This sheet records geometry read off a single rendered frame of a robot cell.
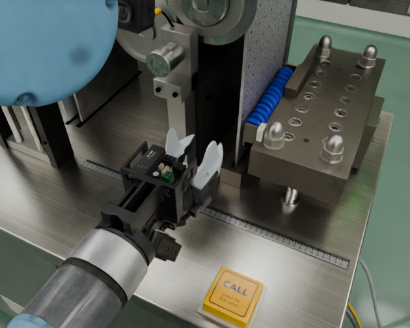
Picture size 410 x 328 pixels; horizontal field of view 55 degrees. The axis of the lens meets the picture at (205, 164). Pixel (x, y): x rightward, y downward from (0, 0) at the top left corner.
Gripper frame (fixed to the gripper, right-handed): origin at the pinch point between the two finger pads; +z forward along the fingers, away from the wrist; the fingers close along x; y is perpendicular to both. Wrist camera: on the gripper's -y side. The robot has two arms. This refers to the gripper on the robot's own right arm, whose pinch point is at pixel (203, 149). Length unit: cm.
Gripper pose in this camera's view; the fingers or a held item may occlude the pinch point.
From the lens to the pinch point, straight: 56.5
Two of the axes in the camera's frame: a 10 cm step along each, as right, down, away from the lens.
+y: 0.0, -7.1, -7.0
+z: 4.4, -6.3, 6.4
